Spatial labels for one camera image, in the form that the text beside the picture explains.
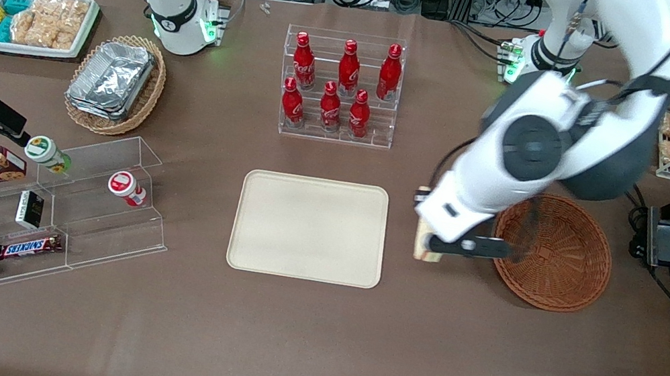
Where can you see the small black box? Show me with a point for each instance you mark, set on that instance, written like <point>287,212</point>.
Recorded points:
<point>30,209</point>

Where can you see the oval tan wicker basket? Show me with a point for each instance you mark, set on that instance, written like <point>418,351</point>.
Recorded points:
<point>149,96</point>

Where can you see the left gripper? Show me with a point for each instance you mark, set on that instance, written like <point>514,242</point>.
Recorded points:
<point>418,197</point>

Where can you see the aluminium foil container stack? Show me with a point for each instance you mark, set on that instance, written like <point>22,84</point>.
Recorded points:
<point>111,79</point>

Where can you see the clear acrylic bottle rack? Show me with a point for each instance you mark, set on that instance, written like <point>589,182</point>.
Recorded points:
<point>378,134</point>

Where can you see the green lid snack cup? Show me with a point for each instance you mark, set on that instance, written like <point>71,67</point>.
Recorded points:
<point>45,152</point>

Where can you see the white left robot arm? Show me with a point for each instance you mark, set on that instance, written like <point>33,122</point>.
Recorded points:
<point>639,35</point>

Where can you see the red lid snack cup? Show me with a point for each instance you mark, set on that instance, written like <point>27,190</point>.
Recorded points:
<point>124,185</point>

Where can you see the teal snack packet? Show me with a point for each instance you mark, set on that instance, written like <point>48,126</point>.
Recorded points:
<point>17,5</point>
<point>3,29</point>

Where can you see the red cola bottle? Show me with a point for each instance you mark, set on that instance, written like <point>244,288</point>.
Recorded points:
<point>330,109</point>
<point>291,106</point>
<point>358,117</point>
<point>348,71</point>
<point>303,63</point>
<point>389,78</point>

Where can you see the round brown wicker basket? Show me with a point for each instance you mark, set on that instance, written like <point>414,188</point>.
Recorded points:
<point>560,266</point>

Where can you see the clear acrylic step display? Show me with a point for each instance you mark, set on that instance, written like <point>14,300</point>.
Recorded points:
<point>103,231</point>

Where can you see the dark left wrist camera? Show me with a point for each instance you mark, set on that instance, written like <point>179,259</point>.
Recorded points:
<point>489,248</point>

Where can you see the beige plastic serving tray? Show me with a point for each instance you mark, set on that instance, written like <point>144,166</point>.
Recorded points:
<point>309,228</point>

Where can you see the small metal clip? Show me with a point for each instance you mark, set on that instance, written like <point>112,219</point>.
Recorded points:
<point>264,7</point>

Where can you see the brown Snickers bar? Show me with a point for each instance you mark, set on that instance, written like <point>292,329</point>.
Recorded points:
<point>29,247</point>

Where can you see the clear bag of rice crackers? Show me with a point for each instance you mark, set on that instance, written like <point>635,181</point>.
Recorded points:
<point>31,28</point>
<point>67,20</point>

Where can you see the plastic triangle sandwich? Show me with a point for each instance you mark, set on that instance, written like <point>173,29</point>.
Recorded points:
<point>422,241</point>

